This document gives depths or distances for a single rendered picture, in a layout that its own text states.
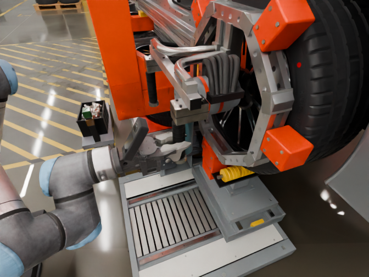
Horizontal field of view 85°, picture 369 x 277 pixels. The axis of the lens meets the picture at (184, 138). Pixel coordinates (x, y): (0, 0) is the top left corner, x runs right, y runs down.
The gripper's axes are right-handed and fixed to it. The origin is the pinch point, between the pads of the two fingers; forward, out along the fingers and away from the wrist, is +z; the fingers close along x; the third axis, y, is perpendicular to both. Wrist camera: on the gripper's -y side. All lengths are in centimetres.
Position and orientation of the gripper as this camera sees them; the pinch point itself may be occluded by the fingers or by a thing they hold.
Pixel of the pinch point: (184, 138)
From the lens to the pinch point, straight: 58.0
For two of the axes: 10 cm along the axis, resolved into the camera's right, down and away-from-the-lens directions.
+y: 0.0, 7.5, 6.6
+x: 3.4, 6.2, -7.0
